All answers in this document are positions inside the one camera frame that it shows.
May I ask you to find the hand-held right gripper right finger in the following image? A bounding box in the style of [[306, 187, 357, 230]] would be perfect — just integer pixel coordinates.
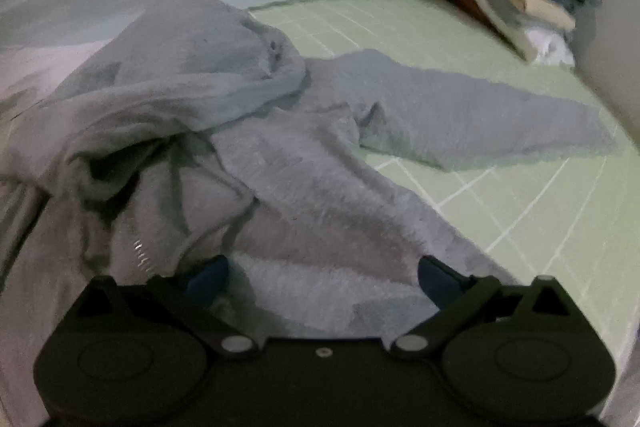
[[390, 254, 576, 361]]

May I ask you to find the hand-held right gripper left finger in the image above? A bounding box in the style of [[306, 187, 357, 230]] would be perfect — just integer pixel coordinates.
[[67, 254, 261, 361]]

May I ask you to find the grey hoodie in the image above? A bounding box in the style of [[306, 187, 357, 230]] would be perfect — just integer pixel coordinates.
[[0, 0, 619, 343]]

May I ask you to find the white folded cloth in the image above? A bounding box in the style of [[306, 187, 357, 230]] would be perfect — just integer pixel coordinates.
[[431, 0, 577, 68]]

